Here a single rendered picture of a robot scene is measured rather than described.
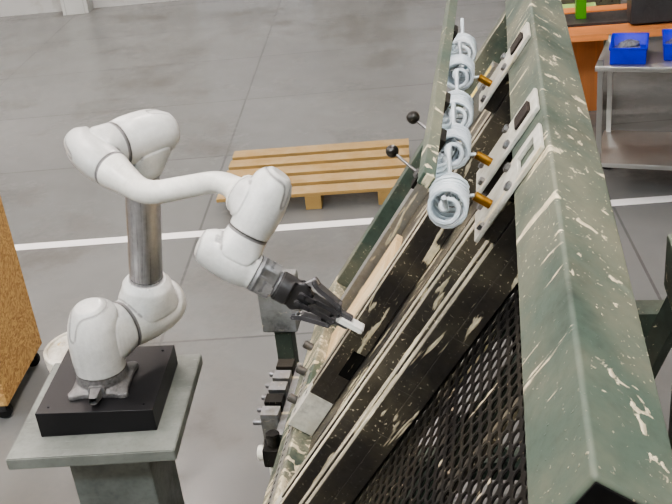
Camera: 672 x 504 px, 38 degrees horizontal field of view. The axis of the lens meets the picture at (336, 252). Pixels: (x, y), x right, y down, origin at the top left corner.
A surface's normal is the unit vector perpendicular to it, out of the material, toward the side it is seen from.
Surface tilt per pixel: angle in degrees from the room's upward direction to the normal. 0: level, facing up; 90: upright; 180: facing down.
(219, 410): 0
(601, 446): 34
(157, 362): 2
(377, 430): 90
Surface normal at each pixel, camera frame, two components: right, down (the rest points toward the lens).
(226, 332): -0.10, -0.88
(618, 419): 0.47, -0.75
